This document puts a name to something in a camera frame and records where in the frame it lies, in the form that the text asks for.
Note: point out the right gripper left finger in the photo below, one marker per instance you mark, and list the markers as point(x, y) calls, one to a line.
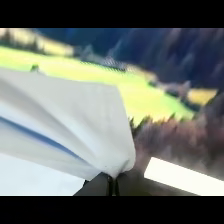
point(96, 186)

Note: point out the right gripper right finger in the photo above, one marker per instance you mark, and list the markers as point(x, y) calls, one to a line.
point(131, 185)

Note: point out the white garment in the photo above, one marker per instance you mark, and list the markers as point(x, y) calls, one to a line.
point(66, 113)

